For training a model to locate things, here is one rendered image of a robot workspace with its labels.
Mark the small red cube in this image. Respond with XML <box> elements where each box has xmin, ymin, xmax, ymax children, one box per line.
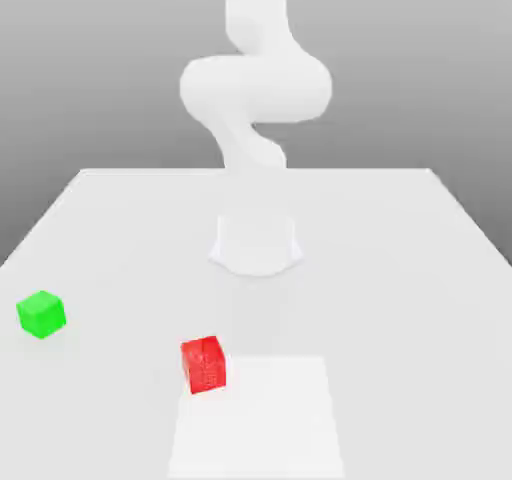
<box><xmin>179</xmin><ymin>335</ymin><xmax>228</xmax><ymax>396</ymax></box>

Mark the small green cube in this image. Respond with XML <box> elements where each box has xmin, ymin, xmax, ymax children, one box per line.
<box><xmin>15</xmin><ymin>289</ymin><xmax>68</xmax><ymax>341</ymax></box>

